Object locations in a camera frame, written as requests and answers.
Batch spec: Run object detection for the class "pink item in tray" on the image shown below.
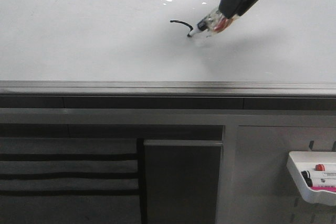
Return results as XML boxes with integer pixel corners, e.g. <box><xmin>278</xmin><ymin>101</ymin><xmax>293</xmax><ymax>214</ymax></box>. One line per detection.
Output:
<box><xmin>310</xmin><ymin>186</ymin><xmax>336</xmax><ymax>193</ymax></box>

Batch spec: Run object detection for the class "white marker tray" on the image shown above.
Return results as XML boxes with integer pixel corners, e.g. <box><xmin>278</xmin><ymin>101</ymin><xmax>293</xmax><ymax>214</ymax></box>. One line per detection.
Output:
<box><xmin>287</xmin><ymin>151</ymin><xmax>335</xmax><ymax>206</ymax></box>

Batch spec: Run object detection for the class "white black-tipped whiteboard marker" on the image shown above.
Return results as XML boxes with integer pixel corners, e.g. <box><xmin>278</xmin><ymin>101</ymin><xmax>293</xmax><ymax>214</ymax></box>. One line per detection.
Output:
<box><xmin>186</xmin><ymin>8</ymin><xmax>241</xmax><ymax>38</ymax></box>

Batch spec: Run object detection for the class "white whiteboard with frame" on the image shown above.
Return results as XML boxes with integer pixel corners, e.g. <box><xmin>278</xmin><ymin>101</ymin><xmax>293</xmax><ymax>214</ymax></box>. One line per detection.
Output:
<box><xmin>1</xmin><ymin>0</ymin><xmax>335</xmax><ymax>97</ymax></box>

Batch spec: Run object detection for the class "grey black-striped fabric panel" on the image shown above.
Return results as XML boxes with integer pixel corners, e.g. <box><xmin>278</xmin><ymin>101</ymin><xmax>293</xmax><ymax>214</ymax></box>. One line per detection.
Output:
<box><xmin>1</xmin><ymin>137</ymin><xmax>147</xmax><ymax>223</ymax></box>

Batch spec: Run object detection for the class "red-capped marker in tray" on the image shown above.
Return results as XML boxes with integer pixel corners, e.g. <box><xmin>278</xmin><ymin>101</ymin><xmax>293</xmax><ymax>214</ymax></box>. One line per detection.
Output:
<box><xmin>315</xmin><ymin>163</ymin><xmax>336</xmax><ymax>172</ymax></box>

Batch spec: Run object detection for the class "dark grey rectangular panel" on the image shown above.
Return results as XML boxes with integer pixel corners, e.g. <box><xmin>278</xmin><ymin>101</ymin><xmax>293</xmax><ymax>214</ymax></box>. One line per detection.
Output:
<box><xmin>144</xmin><ymin>140</ymin><xmax>222</xmax><ymax>223</ymax></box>

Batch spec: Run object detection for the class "black-capped marker in tray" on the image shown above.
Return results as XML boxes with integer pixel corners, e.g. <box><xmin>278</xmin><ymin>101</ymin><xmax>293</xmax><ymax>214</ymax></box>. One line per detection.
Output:
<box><xmin>300</xmin><ymin>170</ymin><xmax>336</xmax><ymax>188</ymax></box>

